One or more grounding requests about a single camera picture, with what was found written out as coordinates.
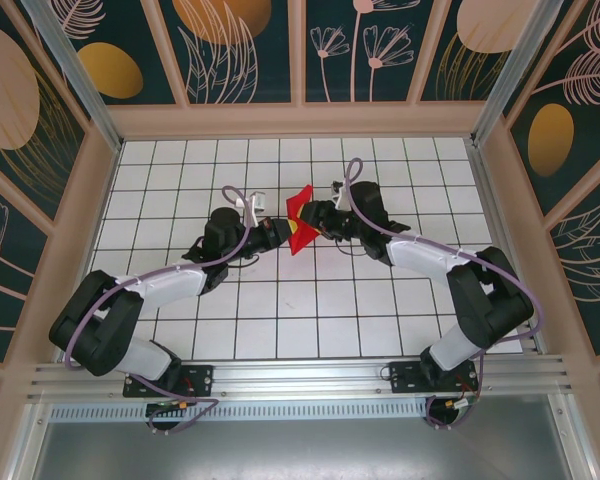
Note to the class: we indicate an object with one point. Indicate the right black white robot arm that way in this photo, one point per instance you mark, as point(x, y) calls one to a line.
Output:
point(490, 305)

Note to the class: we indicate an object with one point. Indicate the long aluminium mounting rail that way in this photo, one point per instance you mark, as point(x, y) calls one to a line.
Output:
point(300, 375)

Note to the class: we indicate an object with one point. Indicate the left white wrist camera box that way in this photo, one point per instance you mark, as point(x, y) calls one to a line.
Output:
point(257, 200)

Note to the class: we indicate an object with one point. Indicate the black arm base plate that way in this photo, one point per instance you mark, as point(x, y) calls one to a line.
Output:
point(405, 375)
point(200, 377)

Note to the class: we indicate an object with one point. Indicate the red square paper sheet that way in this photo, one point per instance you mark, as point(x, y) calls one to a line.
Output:
point(300, 245)

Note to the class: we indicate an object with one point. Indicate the aluminium corner post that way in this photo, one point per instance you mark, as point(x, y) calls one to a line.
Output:
point(75, 75)
point(515, 75)

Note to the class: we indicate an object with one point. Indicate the grey metal sheet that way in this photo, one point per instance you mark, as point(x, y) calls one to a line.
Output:
point(300, 450)

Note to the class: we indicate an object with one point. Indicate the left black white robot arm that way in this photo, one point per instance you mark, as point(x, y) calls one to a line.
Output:
point(100, 330)

